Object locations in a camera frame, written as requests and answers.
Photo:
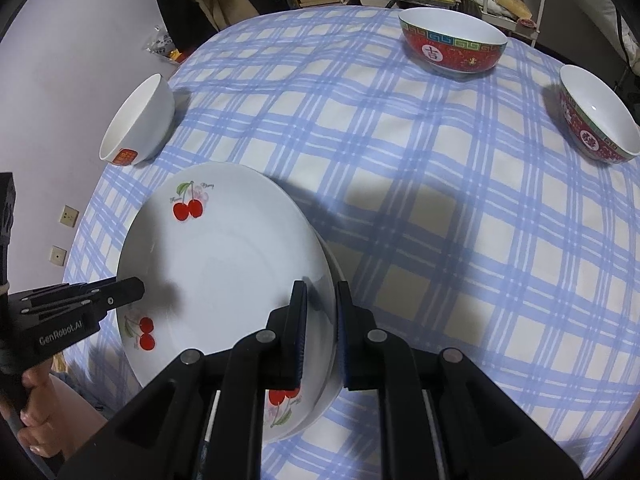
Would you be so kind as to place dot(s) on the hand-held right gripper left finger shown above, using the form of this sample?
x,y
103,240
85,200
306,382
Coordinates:
x,y
300,330

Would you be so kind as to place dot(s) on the person's left hand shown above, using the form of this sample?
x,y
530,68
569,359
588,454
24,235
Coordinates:
x,y
40,420

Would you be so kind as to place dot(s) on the black hanging garment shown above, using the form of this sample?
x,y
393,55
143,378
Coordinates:
x,y
175,10

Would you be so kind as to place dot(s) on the beige wall socket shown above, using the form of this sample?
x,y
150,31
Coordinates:
x,y
69,215
58,255

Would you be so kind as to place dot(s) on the blue checked tablecloth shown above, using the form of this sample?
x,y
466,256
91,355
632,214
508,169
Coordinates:
x,y
425,185

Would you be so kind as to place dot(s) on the yellow packet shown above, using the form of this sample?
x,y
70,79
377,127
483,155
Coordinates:
x,y
181,55

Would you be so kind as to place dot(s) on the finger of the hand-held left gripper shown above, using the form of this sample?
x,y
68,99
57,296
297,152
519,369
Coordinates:
x,y
127,292

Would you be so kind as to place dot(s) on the white cherry print plate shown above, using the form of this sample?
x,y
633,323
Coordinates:
x,y
225,270
310,405

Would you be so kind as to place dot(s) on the printed plastic bag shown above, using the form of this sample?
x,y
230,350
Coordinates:
x,y
160,42

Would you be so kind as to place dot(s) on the white bowl with red label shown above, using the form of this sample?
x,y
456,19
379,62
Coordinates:
x,y
145,115

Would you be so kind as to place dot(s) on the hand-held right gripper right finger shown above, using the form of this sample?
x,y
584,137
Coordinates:
x,y
342,330

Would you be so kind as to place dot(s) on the small red patterned bowl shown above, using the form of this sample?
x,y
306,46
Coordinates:
x,y
585,125

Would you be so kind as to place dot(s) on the large red patterned bowl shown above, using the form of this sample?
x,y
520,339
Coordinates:
x,y
460,55

